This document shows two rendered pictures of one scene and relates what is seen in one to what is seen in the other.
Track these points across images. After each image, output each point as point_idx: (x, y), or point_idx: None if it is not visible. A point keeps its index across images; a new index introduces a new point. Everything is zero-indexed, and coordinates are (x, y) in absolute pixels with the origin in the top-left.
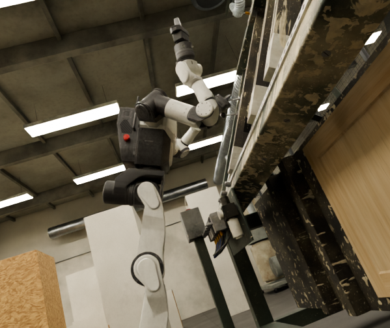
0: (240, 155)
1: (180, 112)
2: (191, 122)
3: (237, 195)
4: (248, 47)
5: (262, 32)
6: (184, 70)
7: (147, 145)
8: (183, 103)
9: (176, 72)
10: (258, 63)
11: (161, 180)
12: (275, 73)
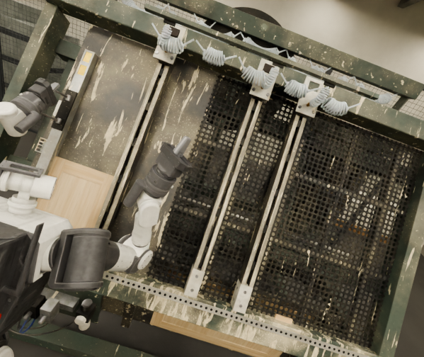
0: (141, 287)
1: (123, 268)
2: (124, 271)
3: None
4: (106, 23)
5: (216, 210)
6: (155, 218)
7: (25, 302)
8: (129, 253)
9: (142, 212)
10: (209, 249)
11: None
12: (246, 321)
